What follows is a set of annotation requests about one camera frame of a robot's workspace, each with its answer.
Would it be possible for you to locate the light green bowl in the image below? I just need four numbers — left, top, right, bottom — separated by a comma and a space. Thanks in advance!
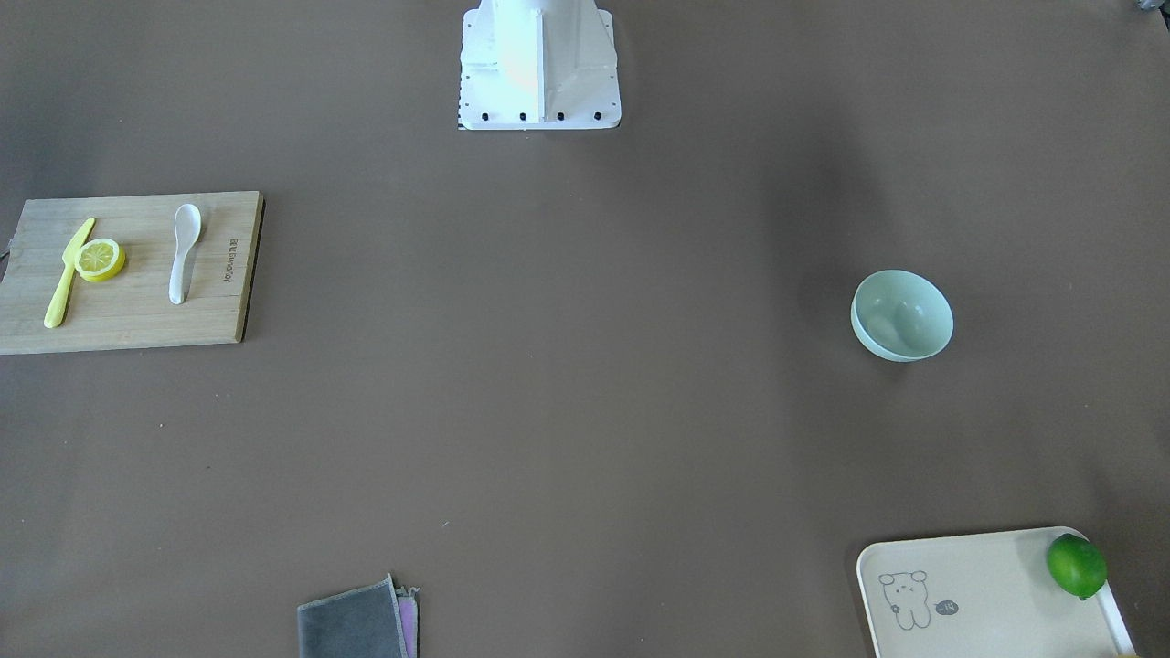
851, 270, 954, 363

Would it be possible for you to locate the white ceramic spoon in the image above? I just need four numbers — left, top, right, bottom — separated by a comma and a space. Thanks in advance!
168, 203, 202, 306

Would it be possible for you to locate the grey folded cloth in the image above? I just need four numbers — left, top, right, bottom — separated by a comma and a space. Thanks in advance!
297, 575, 420, 657

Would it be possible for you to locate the bamboo cutting board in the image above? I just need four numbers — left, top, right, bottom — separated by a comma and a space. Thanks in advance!
1, 191, 264, 355

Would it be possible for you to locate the cream rabbit tray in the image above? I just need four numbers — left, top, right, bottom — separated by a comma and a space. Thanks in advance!
856, 527, 1136, 657

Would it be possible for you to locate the lemon slice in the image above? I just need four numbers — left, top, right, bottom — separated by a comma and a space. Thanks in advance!
74, 238, 126, 282

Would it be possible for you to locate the yellow plastic knife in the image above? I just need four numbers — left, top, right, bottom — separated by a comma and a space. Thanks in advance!
43, 217, 96, 329

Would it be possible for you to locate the green lime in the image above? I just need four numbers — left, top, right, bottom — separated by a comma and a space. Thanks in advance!
1046, 533, 1108, 599

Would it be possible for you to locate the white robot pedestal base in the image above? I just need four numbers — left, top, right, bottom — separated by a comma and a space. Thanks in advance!
457, 1, 622, 131

